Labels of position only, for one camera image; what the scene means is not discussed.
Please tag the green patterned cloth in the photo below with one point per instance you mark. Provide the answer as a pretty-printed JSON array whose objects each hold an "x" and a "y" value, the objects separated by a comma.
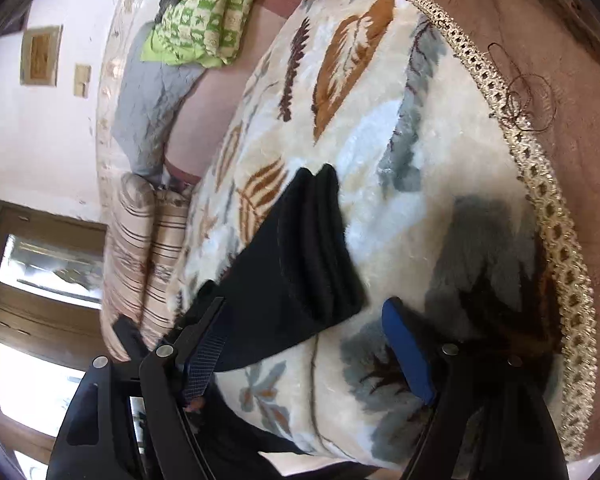
[{"x": 205, "y": 15}]

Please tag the small beige wall plate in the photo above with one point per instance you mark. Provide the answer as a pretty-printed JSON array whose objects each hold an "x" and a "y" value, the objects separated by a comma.
[{"x": 82, "y": 80}]

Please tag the black pants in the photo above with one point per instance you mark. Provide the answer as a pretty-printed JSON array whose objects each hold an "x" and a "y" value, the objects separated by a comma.
[{"x": 300, "y": 270}]

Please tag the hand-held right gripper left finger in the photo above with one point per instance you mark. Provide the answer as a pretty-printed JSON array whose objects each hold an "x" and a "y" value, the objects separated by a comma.
[{"x": 204, "y": 360}]

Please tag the grey quilted blanket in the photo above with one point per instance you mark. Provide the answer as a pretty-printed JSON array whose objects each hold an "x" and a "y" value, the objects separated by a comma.
[{"x": 150, "y": 105}]

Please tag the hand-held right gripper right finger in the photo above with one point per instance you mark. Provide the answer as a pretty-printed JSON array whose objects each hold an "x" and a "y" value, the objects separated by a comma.
[{"x": 410, "y": 355}]

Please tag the dark thread tangle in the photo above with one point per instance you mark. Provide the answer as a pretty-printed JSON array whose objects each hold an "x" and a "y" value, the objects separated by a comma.
[{"x": 522, "y": 95}]

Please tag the striped beige pillow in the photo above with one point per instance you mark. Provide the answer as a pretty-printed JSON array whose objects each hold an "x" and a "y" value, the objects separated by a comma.
[{"x": 140, "y": 260}]

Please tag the leaf print plush blanket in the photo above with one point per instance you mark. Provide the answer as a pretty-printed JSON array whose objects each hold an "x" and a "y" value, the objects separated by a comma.
[{"x": 380, "y": 170}]

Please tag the wooden framed window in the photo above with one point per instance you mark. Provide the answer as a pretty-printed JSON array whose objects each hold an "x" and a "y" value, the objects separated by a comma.
[{"x": 40, "y": 305}]

